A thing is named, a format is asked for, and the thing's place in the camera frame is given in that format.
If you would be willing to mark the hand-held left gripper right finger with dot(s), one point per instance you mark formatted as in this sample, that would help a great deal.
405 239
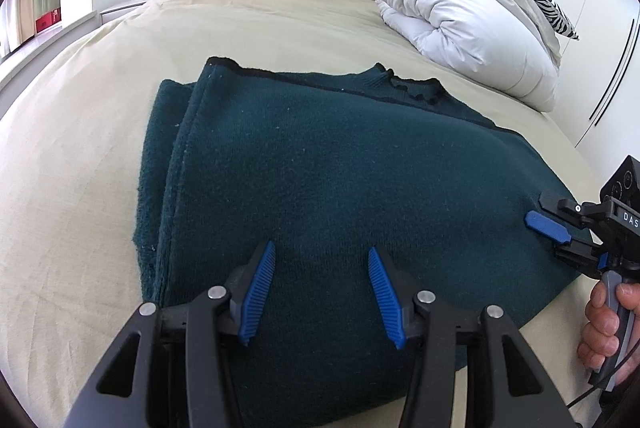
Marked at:
386 293

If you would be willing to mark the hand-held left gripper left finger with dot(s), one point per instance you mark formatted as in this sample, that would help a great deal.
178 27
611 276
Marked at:
257 293

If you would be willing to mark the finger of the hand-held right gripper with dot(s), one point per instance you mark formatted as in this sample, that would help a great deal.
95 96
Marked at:
575 213
547 227

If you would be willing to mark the dark green sweater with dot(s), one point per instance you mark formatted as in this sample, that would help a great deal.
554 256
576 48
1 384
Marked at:
325 167

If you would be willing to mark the person's right hand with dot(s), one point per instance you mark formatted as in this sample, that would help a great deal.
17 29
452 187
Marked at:
595 323

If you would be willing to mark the white folded duvet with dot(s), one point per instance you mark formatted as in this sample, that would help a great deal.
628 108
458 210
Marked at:
465 32

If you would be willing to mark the bed with beige sheet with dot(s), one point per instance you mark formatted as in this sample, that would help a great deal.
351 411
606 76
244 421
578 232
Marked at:
100 107

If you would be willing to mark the white nightstand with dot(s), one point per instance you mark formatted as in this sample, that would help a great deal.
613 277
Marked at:
120 10

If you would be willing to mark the white low window cabinet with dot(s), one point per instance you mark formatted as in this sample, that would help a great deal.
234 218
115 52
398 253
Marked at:
45 45

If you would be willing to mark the red box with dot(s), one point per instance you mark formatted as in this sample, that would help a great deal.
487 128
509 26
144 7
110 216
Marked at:
47 20

